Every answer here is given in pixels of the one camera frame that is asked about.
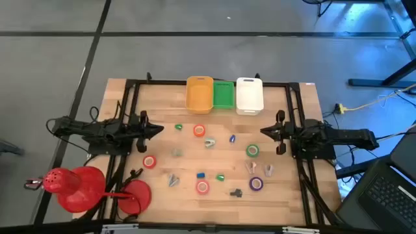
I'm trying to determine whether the black desk leg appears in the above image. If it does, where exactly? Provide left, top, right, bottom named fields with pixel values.
left=348, top=58, right=416, bottom=88

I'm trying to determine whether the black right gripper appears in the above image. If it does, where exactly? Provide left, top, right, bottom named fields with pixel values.
left=260, top=109, right=295, bottom=155

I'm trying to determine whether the red desk lamp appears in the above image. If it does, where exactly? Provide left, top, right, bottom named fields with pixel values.
left=23, top=165, right=153, bottom=216

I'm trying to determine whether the white plastic bin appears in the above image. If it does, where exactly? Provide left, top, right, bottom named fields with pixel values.
left=235, top=77, right=265, bottom=116

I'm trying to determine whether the yellow plastic bin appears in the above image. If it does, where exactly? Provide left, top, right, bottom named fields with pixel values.
left=185, top=75, right=215, bottom=114

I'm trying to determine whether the pink tape roll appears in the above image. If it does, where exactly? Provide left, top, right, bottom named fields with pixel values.
left=195, top=180, right=211, bottom=195

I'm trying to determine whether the blue grey staple remover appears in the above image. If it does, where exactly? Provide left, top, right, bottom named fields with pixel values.
left=167, top=174, right=181, bottom=188

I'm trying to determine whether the silver aluminium bracket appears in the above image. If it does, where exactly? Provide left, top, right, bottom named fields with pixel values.
left=282, top=226, right=321, bottom=234
left=100, top=224, right=139, bottom=234

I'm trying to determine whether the black table frame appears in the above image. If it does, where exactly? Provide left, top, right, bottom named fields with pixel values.
left=97, top=71, right=342, bottom=227

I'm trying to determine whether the black laptop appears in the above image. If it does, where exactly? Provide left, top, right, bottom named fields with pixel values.
left=334, top=125, right=416, bottom=234

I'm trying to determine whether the purple tape roll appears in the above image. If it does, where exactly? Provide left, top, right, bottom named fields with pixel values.
left=249, top=176, right=264, bottom=192

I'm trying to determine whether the orange tape roll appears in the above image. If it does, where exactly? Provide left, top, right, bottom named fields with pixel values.
left=192, top=123, right=206, bottom=138

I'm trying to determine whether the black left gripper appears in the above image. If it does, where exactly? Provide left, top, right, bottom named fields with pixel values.
left=131, top=110, right=164, bottom=153

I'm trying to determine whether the green tape roll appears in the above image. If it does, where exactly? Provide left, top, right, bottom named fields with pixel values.
left=245, top=144, right=260, bottom=159

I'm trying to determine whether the green plastic basket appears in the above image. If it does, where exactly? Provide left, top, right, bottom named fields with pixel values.
left=213, top=81, right=235, bottom=110

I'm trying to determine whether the red tape roll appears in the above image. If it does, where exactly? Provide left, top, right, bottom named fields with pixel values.
left=142, top=155, right=157, bottom=170

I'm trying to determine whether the yellow extension cable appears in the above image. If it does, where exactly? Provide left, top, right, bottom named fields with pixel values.
left=343, top=83, right=416, bottom=113

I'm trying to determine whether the grey chair foot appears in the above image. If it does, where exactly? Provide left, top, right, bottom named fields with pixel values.
left=0, top=139, right=25, bottom=157

